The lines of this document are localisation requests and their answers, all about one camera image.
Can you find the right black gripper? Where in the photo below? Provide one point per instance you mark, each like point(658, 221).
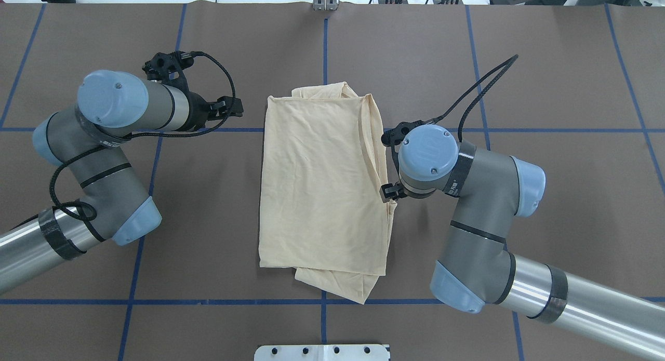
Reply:
point(388, 192)

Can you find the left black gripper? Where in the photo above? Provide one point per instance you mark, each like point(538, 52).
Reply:
point(198, 110)

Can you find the beige long sleeve shirt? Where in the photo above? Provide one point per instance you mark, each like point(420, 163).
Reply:
point(321, 209)

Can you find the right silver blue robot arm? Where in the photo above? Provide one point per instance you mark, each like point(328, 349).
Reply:
point(475, 268)

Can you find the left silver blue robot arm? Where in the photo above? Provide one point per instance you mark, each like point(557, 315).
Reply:
point(95, 192)

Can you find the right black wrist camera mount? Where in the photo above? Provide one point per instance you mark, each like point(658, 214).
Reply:
point(395, 136)

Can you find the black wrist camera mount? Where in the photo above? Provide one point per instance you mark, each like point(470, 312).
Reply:
point(168, 69)
point(395, 136)

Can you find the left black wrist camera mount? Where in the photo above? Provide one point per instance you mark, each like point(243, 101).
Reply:
point(168, 69)

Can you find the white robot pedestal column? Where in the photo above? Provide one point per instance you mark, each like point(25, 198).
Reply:
point(323, 352)

